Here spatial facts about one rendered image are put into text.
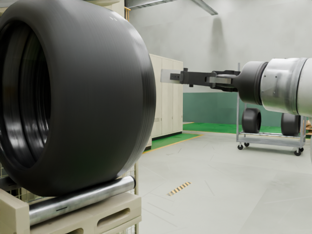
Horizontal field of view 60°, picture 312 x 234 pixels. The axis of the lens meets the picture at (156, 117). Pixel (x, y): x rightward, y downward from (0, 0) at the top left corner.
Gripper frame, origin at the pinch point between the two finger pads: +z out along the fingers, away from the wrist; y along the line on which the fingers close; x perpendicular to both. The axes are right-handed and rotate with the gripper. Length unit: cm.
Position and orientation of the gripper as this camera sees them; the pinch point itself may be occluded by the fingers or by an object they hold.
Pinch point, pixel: (174, 76)
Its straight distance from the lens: 60.2
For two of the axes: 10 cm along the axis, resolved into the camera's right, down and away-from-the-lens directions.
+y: -6.6, 0.6, -7.4
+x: -0.8, 9.9, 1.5
